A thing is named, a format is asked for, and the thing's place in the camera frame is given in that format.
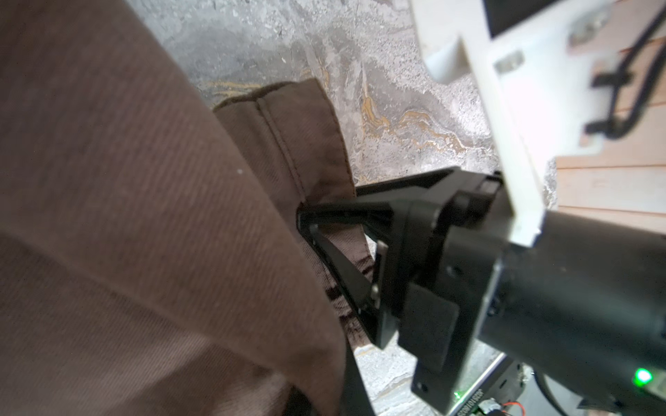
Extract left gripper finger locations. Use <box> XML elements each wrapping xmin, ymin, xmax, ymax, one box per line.
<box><xmin>340</xmin><ymin>339</ymin><xmax>376</xmax><ymax>416</ymax></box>

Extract brown trousers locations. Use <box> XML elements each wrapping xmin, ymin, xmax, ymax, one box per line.
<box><xmin>1</xmin><ymin>1</ymin><xmax>364</xmax><ymax>415</ymax></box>

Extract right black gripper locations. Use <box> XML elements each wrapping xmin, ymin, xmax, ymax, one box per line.
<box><xmin>296</xmin><ymin>167</ymin><xmax>513</xmax><ymax>412</ymax></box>

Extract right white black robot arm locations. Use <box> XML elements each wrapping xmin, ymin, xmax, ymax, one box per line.
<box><xmin>297</xmin><ymin>168</ymin><xmax>665</xmax><ymax>415</ymax></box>

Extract green circuit board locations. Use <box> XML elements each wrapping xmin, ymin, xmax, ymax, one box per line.
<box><xmin>447</xmin><ymin>354</ymin><xmax>531</xmax><ymax>415</ymax></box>

